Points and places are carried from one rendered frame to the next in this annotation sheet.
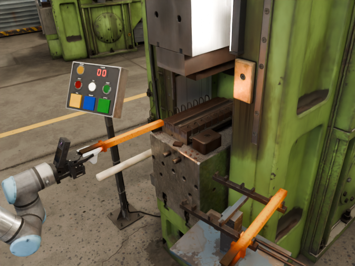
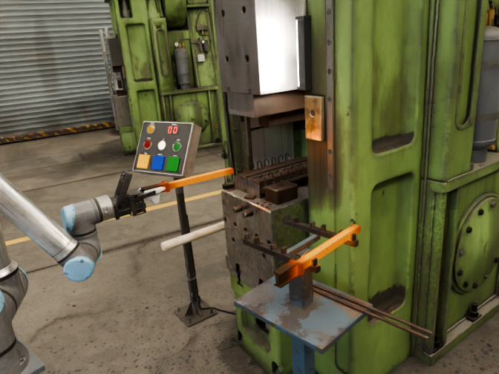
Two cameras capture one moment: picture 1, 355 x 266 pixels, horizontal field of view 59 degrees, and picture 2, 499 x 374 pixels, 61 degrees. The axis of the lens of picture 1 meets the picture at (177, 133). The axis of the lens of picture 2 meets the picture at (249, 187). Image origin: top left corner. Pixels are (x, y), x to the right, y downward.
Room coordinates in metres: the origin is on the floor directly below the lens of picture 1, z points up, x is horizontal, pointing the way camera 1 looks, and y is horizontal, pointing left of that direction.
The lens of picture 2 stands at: (-0.44, -0.13, 1.57)
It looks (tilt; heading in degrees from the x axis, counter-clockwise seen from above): 19 degrees down; 4
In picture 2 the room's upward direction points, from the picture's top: 4 degrees counter-clockwise
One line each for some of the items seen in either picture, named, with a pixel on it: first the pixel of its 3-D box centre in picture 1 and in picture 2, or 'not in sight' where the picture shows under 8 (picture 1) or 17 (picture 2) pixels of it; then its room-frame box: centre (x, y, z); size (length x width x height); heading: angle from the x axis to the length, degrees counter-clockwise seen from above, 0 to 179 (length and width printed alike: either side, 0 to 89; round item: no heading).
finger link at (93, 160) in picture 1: (93, 157); (155, 196); (1.05, 0.34, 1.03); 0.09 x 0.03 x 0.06; 126
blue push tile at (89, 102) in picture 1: (90, 103); (158, 162); (1.64, 0.49, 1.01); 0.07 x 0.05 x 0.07; 64
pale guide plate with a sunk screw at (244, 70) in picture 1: (243, 81); (314, 118); (1.20, -0.28, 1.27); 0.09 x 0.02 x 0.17; 39
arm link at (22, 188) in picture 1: (22, 186); (81, 216); (0.89, 0.57, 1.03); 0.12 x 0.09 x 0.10; 129
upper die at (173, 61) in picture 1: (203, 50); (278, 98); (1.50, -0.15, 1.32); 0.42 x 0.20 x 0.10; 129
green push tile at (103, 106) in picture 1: (104, 105); (173, 164); (1.59, 0.40, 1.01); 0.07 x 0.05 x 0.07; 64
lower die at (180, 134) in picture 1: (203, 116); (281, 174); (1.50, -0.15, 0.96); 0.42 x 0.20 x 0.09; 129
